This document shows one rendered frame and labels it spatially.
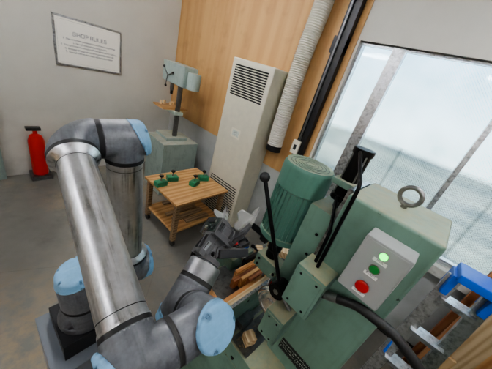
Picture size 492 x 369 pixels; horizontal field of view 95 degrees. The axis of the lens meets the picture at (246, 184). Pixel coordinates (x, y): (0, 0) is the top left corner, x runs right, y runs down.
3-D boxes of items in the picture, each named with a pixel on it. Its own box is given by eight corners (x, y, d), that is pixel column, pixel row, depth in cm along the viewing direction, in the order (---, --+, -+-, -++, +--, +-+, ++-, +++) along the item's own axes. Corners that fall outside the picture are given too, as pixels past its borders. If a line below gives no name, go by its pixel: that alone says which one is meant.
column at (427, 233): (296, 313, 106) (375, 181, 74) (338, 357, 93) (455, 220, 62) (265, 344, 90) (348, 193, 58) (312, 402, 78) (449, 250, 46)
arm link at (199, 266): (218, 290, 58) (198, 281, 65) (227, 272, 61) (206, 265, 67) (195, 274, 54) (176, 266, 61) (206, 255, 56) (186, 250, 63)
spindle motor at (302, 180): (277, 215, 102) (303, 152, 88) (310, 240, 92) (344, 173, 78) (250, 226, 89) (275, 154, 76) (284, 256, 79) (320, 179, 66)
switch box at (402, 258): (345, 271, 62) (375, 225, 55) (381, 299, 57) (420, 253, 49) (336, 281, 58) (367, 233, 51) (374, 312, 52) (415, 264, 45)
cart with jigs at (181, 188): (189, 203, 299) (198, 159, 271) (218, 228, 271) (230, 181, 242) (140, 217, 251) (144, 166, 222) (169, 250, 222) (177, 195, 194)
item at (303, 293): (295, 285, 75) (312, 252, 69) (318, 306, 70) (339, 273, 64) (280, 297, 69) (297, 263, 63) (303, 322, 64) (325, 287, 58)
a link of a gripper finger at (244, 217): (254, 202, 62) (228, 223, 62) (265, 215, 65) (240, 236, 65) (250, 197, 64) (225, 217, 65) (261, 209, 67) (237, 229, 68)
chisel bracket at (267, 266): (262, 259, 105) (267, 245, 101) (285, 281, 97) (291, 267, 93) (251, 265, 100) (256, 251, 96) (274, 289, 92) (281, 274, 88)
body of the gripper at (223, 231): (225, 215, 62) (202, 255, 56) (243, 233, 67) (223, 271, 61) (209, 214, 68) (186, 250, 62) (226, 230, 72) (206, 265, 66)
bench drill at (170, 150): (173, 173, 357) (187, 64, 287) (194, 193, 323) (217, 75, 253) (142, 177, 323) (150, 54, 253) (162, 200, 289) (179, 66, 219)
